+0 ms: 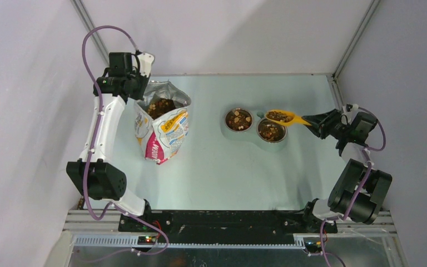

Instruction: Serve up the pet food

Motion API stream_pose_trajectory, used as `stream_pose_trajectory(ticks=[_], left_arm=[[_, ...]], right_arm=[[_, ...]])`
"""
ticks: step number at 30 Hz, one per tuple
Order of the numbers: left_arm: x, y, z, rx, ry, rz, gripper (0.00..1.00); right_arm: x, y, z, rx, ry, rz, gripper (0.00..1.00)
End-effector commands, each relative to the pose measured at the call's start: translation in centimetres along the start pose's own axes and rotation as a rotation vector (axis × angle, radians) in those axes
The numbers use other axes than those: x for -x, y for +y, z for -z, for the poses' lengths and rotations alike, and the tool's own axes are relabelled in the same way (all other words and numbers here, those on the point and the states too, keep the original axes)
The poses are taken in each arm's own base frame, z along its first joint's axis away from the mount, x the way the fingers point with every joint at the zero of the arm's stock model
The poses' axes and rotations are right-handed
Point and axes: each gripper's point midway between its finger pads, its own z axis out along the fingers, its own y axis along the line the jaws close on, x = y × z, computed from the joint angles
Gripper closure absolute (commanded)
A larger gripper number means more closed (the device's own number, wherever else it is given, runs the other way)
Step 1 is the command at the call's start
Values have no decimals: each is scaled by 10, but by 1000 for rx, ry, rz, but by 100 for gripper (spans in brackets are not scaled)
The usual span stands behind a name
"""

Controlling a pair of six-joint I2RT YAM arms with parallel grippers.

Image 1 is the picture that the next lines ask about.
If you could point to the right aluminium frame post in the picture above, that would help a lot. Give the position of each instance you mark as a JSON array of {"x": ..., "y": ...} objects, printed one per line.
[{"x": 363, "y": 24}]

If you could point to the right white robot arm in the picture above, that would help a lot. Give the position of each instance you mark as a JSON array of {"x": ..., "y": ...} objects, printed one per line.
[{"x": 360, "y": 191}]

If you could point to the kibble in right bowl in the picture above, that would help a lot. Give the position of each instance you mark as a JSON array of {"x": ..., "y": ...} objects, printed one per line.
[{"x": 271, "y": 132}]

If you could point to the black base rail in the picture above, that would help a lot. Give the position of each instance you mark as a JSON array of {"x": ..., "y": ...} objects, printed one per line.
[{"x": 232, "y": 227}]

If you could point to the kibble in left bowl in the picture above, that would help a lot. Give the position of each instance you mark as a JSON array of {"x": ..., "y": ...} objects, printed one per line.
[{"x": 239, "y": 120}]

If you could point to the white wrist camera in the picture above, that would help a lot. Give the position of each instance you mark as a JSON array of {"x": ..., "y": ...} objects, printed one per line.
[
  {"x": 144, "y": 62},
  {"x": 348, "y": 111}
]

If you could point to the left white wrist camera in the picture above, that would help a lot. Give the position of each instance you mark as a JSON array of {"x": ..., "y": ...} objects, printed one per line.
[{"x": 144, "y": 62}]

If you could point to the aluminium frame post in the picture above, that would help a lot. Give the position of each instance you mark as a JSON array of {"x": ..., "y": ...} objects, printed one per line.
[
  {"x": 363, "y": 24},
  {"x": 89, "y": 25}
]

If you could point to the kibble in yellow scoop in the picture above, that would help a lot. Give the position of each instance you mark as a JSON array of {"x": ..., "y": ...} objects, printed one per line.
[{"x": 279, "y": 116}]

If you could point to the steel bowl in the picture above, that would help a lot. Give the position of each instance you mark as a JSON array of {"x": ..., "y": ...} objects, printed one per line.
[
  {"x": 265, "y": 121},
  {"x": 239, "y": 120}
]

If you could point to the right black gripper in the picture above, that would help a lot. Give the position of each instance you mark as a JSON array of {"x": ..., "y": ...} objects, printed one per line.
[{"x": 323, "y": 122}]

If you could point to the pale green bowl tray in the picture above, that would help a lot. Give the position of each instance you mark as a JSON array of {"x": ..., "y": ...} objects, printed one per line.
[{"x": 240, "y": 124}]

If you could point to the left aluminium frame post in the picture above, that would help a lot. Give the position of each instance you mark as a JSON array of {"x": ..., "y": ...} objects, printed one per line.
[{"x": 89, "y": 25}]

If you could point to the right steel bowl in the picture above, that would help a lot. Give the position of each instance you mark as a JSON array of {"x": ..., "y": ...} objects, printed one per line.
[{"x": 265, "y": 121}]

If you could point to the left steel bowl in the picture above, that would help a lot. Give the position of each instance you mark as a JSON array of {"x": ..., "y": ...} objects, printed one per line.
[{"x": 239, "y": 120}]

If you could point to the pet food bag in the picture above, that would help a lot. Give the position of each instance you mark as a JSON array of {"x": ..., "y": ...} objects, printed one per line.
[{"x": 161, "y": 139}]

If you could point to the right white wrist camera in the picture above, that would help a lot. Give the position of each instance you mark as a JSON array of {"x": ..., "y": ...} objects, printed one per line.
[{"x": 348, "y": 111}]

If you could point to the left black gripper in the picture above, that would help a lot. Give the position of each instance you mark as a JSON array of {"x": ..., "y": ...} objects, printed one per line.
[{"x": 138, "y": 95}]

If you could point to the pet food kibble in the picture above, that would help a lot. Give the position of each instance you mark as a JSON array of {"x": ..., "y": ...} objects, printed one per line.
[{"x": 159, "y": 107}]

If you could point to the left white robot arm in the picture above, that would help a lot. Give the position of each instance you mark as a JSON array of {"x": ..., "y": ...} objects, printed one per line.
[{"x": 93, "y": 174}]

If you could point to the kibble in bowl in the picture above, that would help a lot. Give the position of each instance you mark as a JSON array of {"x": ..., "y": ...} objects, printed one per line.
[
  {"x": 271, "y": 132},
  {"x": 239, "y": 120}
]

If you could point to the yellow plastic scoop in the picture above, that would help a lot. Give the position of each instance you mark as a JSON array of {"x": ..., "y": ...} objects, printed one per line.
[{"x": 296, "y": 120}]

